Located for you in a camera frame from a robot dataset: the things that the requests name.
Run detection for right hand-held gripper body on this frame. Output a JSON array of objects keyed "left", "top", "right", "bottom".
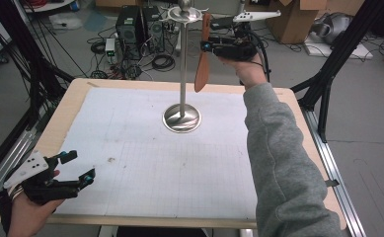
[{"left": 212, "top": 9, "right": 282, "bottom": 62}]

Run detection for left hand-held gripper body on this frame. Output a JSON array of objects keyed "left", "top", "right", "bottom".
[{"left": 2, "top": 150, "right": 83, "bottom": 205}]

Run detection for wooden rice spatula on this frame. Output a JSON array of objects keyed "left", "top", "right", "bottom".
[{"left": 193, "top": 12, "right": 213, "bottom": 94}]

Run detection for steel utensil stand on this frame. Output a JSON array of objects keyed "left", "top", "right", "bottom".
[{"left": 159, "top": 0, "right": 210, "bottom": 134}]

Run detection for person's right hand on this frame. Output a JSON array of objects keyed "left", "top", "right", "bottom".
[{"left": 218, "top": 52, "right": 269, "bottom": 91}]

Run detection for person's left hand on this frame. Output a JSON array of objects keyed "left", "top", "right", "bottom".
[{"left": 7, "top": 169, "right": 66, "bottom": 237}]

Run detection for flat black device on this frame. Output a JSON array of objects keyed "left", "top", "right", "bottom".
[{"left": 209, "top": 15, "right": 238, "bottom": 32}]

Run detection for grey-fronted computer tower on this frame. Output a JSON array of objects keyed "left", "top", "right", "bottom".
[{"left": 141, "top": 5, "right": 166, "bottom": 54}]

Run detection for white grid mat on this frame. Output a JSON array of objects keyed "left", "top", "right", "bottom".
[{"left": 52, "top": 87, "right": 260, "bottom": 221}]

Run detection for large open cardboard box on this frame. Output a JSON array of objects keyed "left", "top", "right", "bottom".
[{"left": 266, "top": 0, "right": 366, "bottom": 45}]

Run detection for black computer tower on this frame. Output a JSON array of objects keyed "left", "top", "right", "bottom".
[{"left": 115, "top": 4, "right": 145, "bottom": 61}]

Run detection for grey bag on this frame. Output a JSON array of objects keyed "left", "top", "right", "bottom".
[{"left": 310, "top": 12, "right": 353, "bottom": 45}]

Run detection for white box with green light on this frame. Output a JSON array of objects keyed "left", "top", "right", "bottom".
[{"left": 104, "top": 38, "right": 116, "bottom": 64}]

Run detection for white foam board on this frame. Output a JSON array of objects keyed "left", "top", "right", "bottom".
[{"left": 303, "top": 35, "right": 375, "bottom": 61}]

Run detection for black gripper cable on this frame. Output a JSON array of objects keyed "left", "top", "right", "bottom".
[{"left": 245, "top": 29, "right": 272, "bottom": 84}]

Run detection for aluminium rail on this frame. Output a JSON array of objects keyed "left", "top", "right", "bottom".
[
  {"left": 302, "top": 108, "right": 367, "bottom": 237},
  {"left": 0, "top": 126, "right": 39, "bottom": 216}
]

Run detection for black wrist strap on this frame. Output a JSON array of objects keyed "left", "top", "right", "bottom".
[{"left": 0, "top": 188, "right": 17, "bottom": 235}]

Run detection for coiled black cable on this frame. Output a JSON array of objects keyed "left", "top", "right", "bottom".
[{"left": 151, "top": 53, "right": 177, "bottom": 73}]

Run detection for black frame struts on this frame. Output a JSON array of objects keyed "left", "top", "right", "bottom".
[
  {"left": 290, "top": 0, "right": 384, "bottom": 144},
  {"left": 0, "top": 0, "right": 76, "bottom": 186}
]

